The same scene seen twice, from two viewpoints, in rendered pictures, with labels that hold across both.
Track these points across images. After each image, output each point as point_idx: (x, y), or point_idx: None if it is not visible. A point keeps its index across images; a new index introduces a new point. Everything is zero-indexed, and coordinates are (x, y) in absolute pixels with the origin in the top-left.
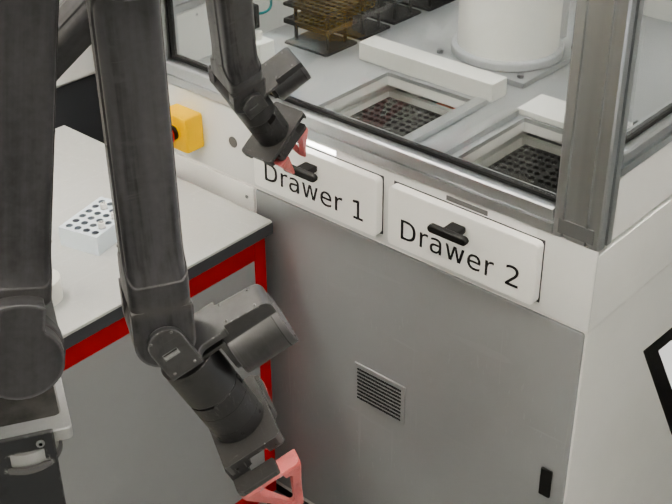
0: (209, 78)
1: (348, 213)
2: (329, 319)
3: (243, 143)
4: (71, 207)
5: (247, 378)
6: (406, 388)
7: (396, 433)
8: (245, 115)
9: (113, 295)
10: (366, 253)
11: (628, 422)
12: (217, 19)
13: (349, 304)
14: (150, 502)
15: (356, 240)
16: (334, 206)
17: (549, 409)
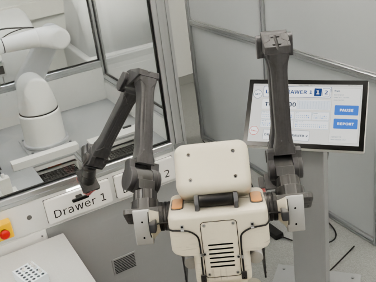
0: (89, 162)
1: (99, 201)
2: (95, 253)
3: (35, 214)
4: None
5: (264, 175)
6: (135, 250)
7: (135, 272)
8: (94, 172)
9: (84, 277)
10: (106, 212)
11: None
12: (121, 124)
13: (103, 239)
14: None
15: (100, 211)
16: (92, 203)
17: None
